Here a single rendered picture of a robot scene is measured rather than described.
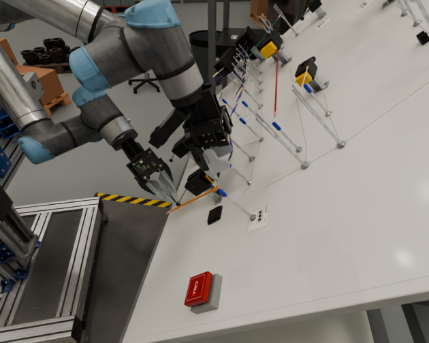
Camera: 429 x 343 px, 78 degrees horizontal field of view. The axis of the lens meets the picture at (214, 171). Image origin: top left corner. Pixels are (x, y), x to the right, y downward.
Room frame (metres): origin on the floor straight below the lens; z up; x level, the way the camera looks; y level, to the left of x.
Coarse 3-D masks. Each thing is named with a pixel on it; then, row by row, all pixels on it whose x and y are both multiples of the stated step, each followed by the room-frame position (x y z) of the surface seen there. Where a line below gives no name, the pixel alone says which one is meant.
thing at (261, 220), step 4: (268, 204) 0.34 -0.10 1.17; (260, 208) 0.34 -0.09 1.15; (264, 208) 0.33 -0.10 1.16; (268, 208) 0.33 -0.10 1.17; (252, 212) 0.34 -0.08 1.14; (256, 212) 0.33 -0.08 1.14; (260, 212) 0.33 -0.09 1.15; (264, 212) 0.32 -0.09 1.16; (268, 212) 0.32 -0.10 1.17; (256, 216) 0.32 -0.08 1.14; (260, 216) 0.32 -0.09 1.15; (264, 216) 0.31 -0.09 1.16; (256, 220) 0.31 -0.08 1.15; (260, 220) 0.31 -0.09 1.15; (264, 220) 0.30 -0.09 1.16; (248, 224) 0.32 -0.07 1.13; (252, 224) 0.31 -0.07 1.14; (256, 224) 0.31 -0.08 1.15; (260, 224) 0.30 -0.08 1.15; (264, 224) 0.30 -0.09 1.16; (248, 228) 0.31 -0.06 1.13; (252, 228) 0.30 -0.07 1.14; (256, 228) 0.30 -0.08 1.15; (260, 228) 0.29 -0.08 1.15; (248, 232) 0.30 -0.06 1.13
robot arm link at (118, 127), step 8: (112, 120) 0.56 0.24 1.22; (120, 120) 0.56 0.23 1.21; (128, 120) 0.59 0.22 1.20; (104, 128) 0.55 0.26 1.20; (112, 128) 0.54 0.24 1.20; (120, 128) 0.55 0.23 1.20; (128, 128) 0.56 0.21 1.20; (104, 136) 0.54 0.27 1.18; (112, 136) 0.53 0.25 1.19; (120, 136) 0.54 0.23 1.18; (112, 144) 0.54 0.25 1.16
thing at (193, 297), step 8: (208, 272) 0.23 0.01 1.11; (192, 280) 0.23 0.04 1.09; (200, 280) 0.22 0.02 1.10; (208, 280) 0.21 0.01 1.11; (192, 288) 0.21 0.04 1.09; (200, 288) 0.20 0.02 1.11; (208, 288) 0.20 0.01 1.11; (192, 296) 0.20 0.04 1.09; (200, 296) 0.19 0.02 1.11; (184, 304) 0.19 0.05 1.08; (192, 304) 0.18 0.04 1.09
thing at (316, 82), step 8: (312, 56) 0.67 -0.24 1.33; (304, 64) 0.62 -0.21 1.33; (312, 64) 0.62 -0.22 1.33; (296, 72) 0.61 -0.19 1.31; (312, 72) 0.59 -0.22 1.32; (312, 80) 0.62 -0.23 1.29; (320, 80) 0.61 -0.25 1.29; (328, 80) 0.61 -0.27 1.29; (312, 88) 0.61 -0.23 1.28; (320, 88) 0.60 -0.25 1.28
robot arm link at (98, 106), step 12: (72, 96) 0.60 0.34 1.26; (84, 96) 0.59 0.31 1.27; (96, 96) 0.59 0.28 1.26; (108, 96) 0.62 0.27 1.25; (84, 108) 0.57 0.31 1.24; (96, 108) 0.57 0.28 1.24; (108, 108) 0.58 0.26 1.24; (84, 120) 0.59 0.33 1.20; (96, 120) 0.56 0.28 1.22; (108, 120) 0.55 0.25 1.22
